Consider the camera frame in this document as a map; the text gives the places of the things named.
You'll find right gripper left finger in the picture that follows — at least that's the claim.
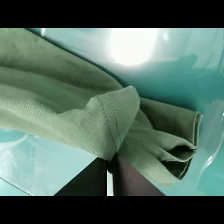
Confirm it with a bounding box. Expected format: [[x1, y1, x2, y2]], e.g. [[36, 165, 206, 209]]
[[54, 157, 109, 197]]

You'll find green shirt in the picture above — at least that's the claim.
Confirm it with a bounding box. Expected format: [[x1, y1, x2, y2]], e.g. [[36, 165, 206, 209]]
[[0, 28, 204, 186]]

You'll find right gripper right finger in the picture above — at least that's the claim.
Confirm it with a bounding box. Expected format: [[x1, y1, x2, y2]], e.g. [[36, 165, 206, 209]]
[[111, 154, 166, 197]]

